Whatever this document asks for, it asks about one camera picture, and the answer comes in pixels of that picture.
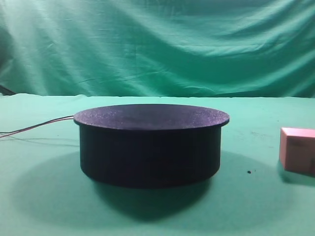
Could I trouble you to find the black round turntable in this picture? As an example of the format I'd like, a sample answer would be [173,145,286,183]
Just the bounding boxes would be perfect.
[73,104,230,189]

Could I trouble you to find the green cloth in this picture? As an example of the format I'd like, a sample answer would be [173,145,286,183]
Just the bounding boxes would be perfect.
[0,0,315,236]

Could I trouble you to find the red turntable wire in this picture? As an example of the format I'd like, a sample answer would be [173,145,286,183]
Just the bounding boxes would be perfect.
[0,115,75,135]

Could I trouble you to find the black turntable wire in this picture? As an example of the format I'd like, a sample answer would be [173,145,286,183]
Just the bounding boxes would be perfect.
[0,118,74,138]

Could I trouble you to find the pink cube block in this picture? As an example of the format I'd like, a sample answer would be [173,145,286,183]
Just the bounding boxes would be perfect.
[279,127,315,176]

